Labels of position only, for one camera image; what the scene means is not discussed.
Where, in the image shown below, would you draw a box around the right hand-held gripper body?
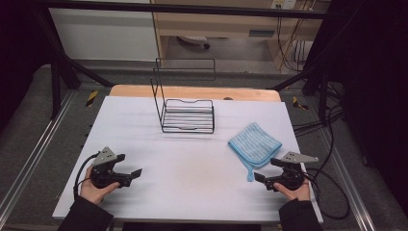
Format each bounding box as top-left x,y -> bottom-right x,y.
265,151 -> 319,193

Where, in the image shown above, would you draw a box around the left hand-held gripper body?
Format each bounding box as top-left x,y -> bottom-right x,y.
89,146 -> 133,190

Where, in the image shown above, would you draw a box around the blue striped cloth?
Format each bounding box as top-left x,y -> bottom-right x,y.
227,121 -> 283,183

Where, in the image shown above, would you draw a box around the black wire rack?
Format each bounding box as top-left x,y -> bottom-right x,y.
150,58 -> 217,135

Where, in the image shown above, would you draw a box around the person's right hand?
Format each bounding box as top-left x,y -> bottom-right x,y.
272,181 -> 312,202

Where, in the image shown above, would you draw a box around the person's left hand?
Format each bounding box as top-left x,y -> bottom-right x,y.
79,166 -> 121,206

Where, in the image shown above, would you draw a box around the yellow black tape strip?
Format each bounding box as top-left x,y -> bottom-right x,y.
85,90 -> 99,108
292,95 -> 310,111

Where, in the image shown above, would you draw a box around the black metal stand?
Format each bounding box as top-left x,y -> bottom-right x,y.
32,9 -> 115,120
272,62 -> 331,124

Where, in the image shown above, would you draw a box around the white cabinet panel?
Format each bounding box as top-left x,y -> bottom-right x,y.
47,8 -> 160,62

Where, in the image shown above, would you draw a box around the white chair base with caster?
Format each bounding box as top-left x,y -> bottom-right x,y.
177,35 -> 212,50

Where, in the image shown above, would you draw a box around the light wooden desk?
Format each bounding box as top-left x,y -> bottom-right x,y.
150,0 -> 331,70

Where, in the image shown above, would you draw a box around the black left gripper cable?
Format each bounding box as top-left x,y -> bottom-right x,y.
72,152 -> 100,201

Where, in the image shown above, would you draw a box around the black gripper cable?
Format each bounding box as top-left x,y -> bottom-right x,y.
301,167 -> 351,221
72,152 -> 100,201

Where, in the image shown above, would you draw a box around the black floor cables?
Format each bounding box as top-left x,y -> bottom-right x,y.
292,81 -> 346,138

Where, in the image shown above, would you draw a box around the aluminium floor rail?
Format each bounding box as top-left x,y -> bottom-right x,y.
320,128 -> 377,231
0,90 -> 76,219

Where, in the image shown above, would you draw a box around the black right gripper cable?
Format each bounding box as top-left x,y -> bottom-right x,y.
301,167 -> 351,221

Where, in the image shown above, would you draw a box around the hanging cable bundle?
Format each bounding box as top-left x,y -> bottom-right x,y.
276,17 -> 315,72

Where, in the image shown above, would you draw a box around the white wall socket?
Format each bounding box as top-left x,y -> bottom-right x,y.
270,0 -> 297,10

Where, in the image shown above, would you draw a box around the black horizontal frame bar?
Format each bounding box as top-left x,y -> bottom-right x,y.
41,0 -> 331,19

